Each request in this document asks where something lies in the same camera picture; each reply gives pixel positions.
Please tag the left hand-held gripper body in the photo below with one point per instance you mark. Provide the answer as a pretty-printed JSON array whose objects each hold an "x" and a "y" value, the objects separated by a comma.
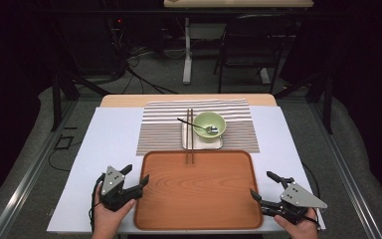
[{"x": 112, "y": 181}]

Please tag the person's left hand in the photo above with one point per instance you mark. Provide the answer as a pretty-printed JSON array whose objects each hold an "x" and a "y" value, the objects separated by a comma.
[{"x": 107, "y": 220}]

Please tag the black metal stand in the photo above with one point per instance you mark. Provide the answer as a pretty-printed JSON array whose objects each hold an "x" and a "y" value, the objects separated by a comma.
[
  {"x": 56, "y": 106},
  {"x": 327, "y": 106}
]

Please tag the striped placemat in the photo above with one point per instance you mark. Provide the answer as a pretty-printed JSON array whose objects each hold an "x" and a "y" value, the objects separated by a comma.
[{"x": 162, "y": 132}]

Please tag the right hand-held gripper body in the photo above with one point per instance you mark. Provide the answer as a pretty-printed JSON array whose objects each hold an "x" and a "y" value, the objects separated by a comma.
[{"x": 298, "y": 197}]

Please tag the brown wooden tray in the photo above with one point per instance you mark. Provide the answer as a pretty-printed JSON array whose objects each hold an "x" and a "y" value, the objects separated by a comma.
[{"x": 195, "y": 195}]

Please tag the dark equipment rack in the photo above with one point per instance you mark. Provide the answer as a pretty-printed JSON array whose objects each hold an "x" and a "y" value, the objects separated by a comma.
[{"x": 89, "y": 43}]

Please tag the aluminium floor rail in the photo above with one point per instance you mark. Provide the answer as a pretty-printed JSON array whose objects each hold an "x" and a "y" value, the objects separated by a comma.
[
  {"x": 344, "y": 172},
  {"x": 30, "y": 172}
]

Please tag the white table sheet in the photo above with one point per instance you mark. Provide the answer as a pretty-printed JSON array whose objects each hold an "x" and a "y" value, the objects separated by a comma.
[{"x": 112, "y": 139}]

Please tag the person's right hand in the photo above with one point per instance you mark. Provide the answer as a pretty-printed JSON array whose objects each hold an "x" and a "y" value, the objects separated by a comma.
[{"x": 303, "y": 230}]

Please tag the black folding chair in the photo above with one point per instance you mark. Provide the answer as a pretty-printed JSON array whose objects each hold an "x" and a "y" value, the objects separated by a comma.
[{"x": 262, "y": 23}]

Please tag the light green bowl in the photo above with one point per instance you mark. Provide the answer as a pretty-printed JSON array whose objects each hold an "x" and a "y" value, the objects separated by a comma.
[{"x": 205, "y": 138}]

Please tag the white-legged desk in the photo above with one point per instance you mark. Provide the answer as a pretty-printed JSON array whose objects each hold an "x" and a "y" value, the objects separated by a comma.
[{"x": 187, "y": 66}]

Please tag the white square plate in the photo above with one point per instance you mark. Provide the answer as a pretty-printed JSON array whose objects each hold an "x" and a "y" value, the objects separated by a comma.
[{"x": 202, "y": 145}]

